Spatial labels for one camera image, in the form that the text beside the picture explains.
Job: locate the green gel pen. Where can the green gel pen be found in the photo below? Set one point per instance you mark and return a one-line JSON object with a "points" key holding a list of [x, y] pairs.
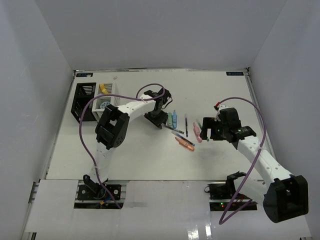
{"points": [[200, 127]]}

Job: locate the white slotted organizer box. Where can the white slotted organizer box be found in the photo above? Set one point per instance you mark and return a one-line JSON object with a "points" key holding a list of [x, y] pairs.
{"points": [[112, 89]]}

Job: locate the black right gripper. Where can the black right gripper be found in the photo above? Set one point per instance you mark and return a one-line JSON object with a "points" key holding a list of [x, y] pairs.
{"points": [[210, 123]]}

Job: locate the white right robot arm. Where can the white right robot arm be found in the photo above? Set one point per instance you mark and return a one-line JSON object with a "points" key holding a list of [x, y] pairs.
{"points": [[282, 195]]}

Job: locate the orange capped highlighter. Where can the orange capped highlighter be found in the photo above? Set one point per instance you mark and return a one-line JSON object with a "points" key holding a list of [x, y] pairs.
{"points": [[106, 92]]}

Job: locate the pink highlighter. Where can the pink highlighter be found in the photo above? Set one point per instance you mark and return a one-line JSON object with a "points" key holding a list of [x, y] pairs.
{"points": [[197, 132]]}

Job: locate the blue uncapped highlighter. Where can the blue uncapped highlighter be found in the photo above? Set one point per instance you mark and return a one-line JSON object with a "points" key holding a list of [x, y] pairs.
{"points": [[174, 119]]}

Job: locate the black gel pen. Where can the black gel pen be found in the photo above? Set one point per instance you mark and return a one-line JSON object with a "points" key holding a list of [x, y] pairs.
{"points": [[174, 129]]}

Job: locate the green capped highlighter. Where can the green capped highlighter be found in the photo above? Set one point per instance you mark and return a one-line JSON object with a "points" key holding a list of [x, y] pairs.
{"points": [[170, 120]]}

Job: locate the blue gel pen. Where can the blue gel pen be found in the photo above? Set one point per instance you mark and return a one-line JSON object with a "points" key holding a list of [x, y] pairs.
{"points": [[183, 138]]}

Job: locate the purple gel pen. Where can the purple gel pen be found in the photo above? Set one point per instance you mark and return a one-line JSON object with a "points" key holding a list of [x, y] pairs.
{"points": [[186, 125]]}

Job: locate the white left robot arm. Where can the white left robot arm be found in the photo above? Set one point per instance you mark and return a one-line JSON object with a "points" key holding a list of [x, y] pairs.
{"points": [[111, 130]]}

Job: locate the blue white tape roll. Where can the blue white tape roll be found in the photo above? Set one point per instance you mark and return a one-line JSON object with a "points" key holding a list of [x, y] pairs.
{"points": [[104, 104]]}

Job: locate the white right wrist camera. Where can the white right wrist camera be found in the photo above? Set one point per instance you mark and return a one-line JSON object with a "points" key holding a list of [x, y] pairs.
{"points": [[219, 107]]}

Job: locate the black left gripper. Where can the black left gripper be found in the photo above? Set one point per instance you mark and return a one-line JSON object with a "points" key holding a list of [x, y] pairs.
{"points": [[162, 119]]}

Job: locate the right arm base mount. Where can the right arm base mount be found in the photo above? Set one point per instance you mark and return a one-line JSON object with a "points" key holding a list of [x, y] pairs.
{"points": [[221, 193]]}

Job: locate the yellow highlighter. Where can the yellow highlighter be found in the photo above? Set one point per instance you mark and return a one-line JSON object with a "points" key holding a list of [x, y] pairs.
{"points": [[102, 87]]}

